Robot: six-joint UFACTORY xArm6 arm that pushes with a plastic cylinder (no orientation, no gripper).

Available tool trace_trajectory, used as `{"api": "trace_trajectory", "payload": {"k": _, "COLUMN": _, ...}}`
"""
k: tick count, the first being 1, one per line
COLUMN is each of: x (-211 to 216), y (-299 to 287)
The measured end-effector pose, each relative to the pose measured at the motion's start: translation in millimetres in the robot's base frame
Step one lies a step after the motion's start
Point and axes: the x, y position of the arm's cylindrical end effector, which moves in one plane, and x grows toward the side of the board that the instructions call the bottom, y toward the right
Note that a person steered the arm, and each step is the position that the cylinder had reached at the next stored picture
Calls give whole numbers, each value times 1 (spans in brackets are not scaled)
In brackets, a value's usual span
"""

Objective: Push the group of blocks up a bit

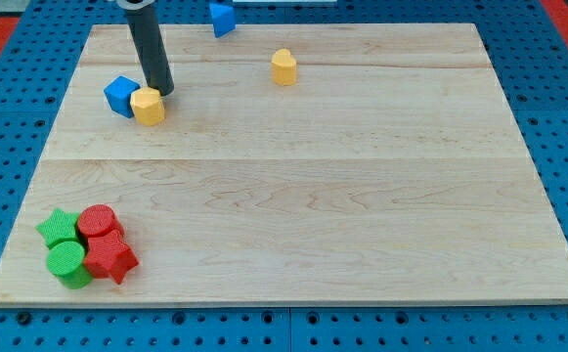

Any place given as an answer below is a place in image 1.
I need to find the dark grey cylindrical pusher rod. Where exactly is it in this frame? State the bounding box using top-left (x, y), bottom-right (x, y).
top-left (116, 0), bottom-right (174, 96)

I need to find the blue cube block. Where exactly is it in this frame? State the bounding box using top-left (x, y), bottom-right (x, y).
top-left (104, 76), bottom-right (141, 118)

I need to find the blue triangle block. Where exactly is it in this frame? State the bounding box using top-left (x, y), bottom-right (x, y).
top-left (209, 3), bottom-right (236, 38)

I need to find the yellow hexagon block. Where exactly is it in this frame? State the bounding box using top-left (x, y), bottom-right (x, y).
top-left (130, 87), bottom-right (165, 126)

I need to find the yellow heart block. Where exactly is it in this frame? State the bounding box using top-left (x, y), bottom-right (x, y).
top-left (271, 48), bottom-right (297, 86)

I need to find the red cylinder block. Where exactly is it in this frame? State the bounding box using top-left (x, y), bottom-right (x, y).
top-left (76, 204), bottom-right (124, 239)

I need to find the green star block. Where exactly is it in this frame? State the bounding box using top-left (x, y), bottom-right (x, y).
top-left (35, 208), bottom-right (79, 249)

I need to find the red star block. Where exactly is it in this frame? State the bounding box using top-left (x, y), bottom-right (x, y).
top-left (83, 230), bottom-right (139, 285)

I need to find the green cylinder block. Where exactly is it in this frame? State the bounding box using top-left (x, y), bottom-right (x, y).
top-left (46, 241), bottom-right (93, 289)

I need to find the light wooden board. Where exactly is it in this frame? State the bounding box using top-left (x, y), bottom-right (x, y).
top-left (0, 23), bottom-right (568, 308)

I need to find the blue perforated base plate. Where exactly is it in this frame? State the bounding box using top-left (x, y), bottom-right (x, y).
top-left (0, 1), bottom-right (568, 351)

